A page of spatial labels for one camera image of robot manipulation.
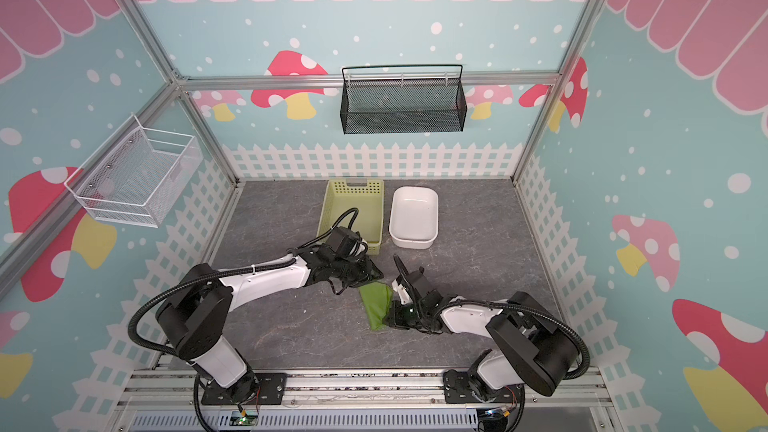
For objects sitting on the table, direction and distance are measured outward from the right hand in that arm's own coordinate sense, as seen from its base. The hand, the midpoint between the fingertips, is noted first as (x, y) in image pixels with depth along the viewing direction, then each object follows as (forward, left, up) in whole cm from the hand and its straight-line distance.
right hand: (381, 321), depth 85 cm
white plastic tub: (+37, -11, 0) cm, 39 cm away
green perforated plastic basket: (+44, +11, 0) cm, 45 cm away
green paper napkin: (+6, +1, 0) cm, 6 cm away
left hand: (+9, 0, +7) cm, 11 cm away
